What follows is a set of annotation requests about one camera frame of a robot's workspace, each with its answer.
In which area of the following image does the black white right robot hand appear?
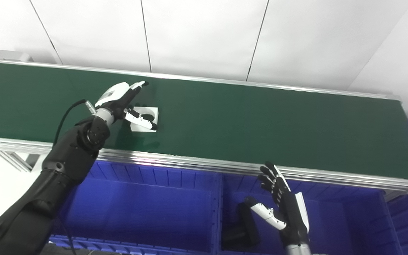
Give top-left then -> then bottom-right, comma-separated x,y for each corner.
245,161 -> 311,247

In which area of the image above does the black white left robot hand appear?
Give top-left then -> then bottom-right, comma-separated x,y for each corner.
95,81 -> 158,131

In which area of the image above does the white square part with hole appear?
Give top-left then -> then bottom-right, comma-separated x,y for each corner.
130,106 -> 159,133

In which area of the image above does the green conveyor belt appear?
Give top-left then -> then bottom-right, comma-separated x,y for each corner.
0,62 -> 408,181
0,58 -> 408,195

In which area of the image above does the black block part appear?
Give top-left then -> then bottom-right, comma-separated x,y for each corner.
222,202 -> 261,250

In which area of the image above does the grey conveyor motor box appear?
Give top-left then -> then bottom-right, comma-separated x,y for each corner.
0,50 -> 33,62

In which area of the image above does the aluminium conveyor support leg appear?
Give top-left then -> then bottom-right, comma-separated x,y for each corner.
0,149 -> 47,173

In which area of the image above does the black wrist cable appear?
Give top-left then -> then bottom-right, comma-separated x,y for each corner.
53,99 -> 96,147

